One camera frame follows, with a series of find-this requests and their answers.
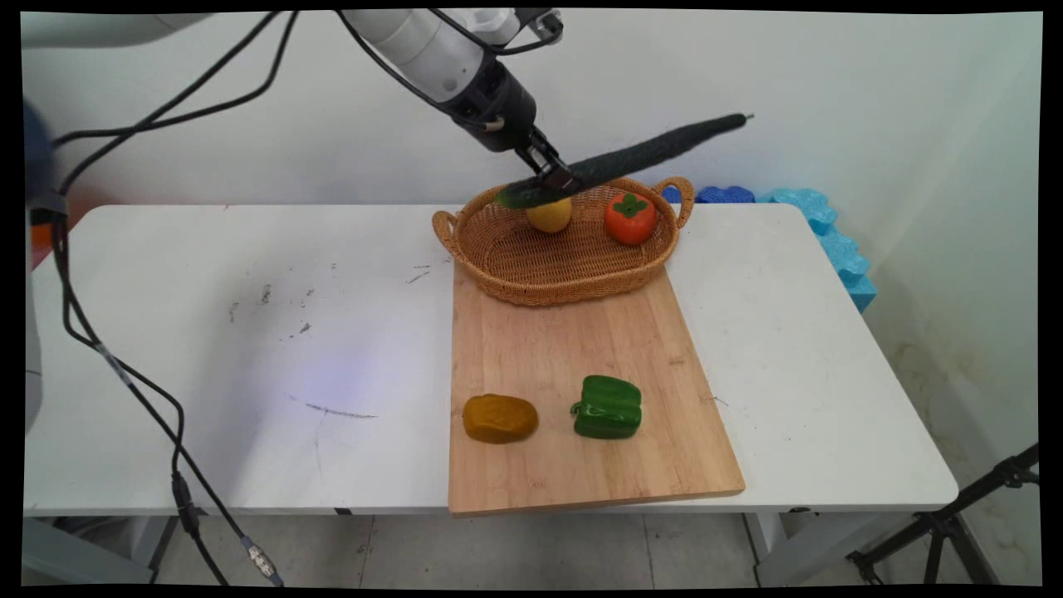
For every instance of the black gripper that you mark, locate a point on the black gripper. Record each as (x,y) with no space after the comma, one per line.
(498,104)

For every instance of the long dark green cucumber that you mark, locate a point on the long dark green cucumber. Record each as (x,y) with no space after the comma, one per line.
(639,158)

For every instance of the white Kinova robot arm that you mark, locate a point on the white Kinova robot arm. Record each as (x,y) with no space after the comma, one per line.
(419,46)

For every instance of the yellow fruit with green leaf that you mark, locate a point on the yellow fruit with green leaf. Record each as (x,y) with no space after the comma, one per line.
(550,216)

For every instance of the orange-red persimmon with green calyx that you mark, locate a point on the orange-red persimmon with green calyx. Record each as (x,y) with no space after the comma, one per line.
(630,218)

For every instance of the dark blue foam block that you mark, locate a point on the dark blue foam block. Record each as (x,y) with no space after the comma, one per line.
(724,195)

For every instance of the green bell pepper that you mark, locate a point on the green bell pepper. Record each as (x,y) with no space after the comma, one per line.
(609,407)

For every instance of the brown-yellow potato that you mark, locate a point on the brown-yellow potato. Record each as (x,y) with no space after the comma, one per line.
(500,418)

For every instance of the wooden cutting board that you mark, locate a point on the wooden cutting board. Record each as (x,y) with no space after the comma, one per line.
(581,465)

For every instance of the light blue foam block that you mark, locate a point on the light blue foam block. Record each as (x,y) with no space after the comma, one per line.
(839,245)

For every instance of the white table leg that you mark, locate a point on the white table leg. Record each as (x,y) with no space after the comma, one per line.
(781,548)

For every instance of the orange block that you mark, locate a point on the orange block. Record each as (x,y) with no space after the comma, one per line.
(41,235)

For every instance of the black tripod stand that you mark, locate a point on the black tripod stand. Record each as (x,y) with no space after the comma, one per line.
(947,523)

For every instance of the black table leg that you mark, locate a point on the black table leg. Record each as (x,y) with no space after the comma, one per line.
(162,544)

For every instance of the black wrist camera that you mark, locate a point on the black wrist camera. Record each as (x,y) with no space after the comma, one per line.
(540,23)

